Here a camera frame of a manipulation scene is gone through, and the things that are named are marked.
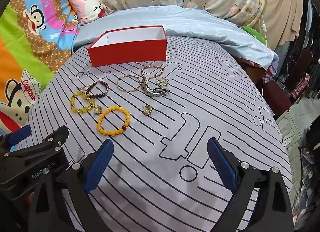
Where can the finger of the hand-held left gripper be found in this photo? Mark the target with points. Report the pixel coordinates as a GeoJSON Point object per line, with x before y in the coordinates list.
{"type": "Point", "coordinates": [20, 134]}
{"type": "Point", "coordinates": [53, 137]}

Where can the pink cartoon pillow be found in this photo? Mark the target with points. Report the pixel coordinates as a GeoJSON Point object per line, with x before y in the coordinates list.
{"type": "Point", "coordinates": [87, 7]}

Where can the silver metal watch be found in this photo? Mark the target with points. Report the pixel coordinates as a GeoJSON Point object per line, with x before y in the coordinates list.
{"type": "Point", "coordinates": [152, 92]}

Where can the light blue quilt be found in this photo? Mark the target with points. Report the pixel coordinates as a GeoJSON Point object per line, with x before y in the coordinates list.
{"type": "Point", "coordinates": [187, 22]}

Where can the beige hanging cloth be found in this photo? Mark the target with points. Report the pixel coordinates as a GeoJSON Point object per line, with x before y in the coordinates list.
{"type": "Point", "coordinates": [282, 10]}

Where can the grey striped bed sheet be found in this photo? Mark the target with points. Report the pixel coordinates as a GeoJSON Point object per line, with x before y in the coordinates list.
{"type": "Point", "coordinates": [175, 112]}

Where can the monkey printed blanket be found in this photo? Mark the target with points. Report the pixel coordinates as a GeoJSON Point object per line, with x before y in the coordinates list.
{"type": "Point", "coordinates": [37, 47]}

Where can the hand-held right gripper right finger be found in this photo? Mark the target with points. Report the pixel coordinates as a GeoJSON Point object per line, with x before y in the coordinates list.
{"type": "Point", "coordinates": [222, 165]}

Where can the dark red chair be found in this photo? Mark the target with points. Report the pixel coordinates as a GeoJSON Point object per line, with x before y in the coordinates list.
{"type": "Point", "coordinates": [277, 94]}

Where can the thin gold bangle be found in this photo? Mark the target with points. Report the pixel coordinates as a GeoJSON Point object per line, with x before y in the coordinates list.
{"type": "Point", "coordinates": [138, 87]}

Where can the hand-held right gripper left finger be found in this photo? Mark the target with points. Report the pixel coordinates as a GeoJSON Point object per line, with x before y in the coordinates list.
{"type": "Point", "coordinates": [98, 165]}

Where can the green plastic object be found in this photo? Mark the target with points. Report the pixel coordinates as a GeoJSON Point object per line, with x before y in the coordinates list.
{"type": "Point", "coordinates": [255, 33]}

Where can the red cardboard box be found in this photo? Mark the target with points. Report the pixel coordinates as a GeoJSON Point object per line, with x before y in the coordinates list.
{"type": "Point", "coordinates": [130, 52]}

